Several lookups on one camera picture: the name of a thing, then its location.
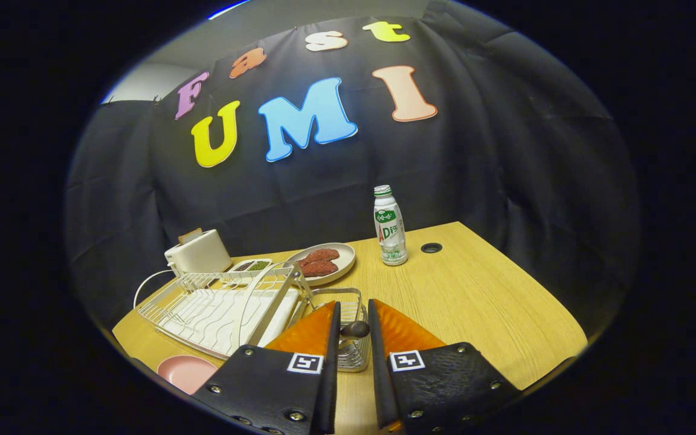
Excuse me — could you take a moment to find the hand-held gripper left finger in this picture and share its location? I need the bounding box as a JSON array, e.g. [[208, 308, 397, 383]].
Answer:
[[193, 301, 343, 435]]

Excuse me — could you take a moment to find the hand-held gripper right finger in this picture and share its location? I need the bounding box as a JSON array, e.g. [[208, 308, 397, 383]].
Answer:
[[367, 298, 523, 434]]

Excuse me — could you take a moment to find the metal wire cutlery basket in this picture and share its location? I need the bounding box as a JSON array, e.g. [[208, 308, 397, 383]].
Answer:
[[309, 288, 373, 372]]

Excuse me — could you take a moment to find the spoon with dark handle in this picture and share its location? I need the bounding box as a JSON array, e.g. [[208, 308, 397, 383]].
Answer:
[[338, 321, 372, 348]]

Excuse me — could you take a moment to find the white wire dish rack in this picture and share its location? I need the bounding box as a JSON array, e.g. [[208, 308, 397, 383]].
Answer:
[[135, 263, 315, 361]]

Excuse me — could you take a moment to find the pink plate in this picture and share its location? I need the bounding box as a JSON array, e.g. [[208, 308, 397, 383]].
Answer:
[[156, 355, 219, 396]]

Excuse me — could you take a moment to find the beige plate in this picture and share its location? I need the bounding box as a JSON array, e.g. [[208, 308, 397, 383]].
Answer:
[[285, 242, 356, 287]]

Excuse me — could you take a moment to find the white drip tray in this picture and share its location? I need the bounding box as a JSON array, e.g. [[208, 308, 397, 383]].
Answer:
[[164, 289, 300, 357]]

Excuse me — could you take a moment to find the white divided tray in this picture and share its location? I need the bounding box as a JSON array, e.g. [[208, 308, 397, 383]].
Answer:
[[226, 258, 274, 274]]

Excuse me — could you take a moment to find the white drink bottle green label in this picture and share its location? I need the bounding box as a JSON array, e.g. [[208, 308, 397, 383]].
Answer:
[[373, 185, 409, 266]]

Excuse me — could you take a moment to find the white toaster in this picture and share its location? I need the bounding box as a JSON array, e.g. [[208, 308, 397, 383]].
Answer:
[[164, 228, 233, 277]]

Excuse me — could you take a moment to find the black backdrop cloth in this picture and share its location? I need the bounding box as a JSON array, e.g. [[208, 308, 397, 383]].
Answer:
[[64, 0, 642, 339]]

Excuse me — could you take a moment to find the white power cord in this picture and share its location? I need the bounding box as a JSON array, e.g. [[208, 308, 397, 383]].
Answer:
[[133, 269, 175, 310]]

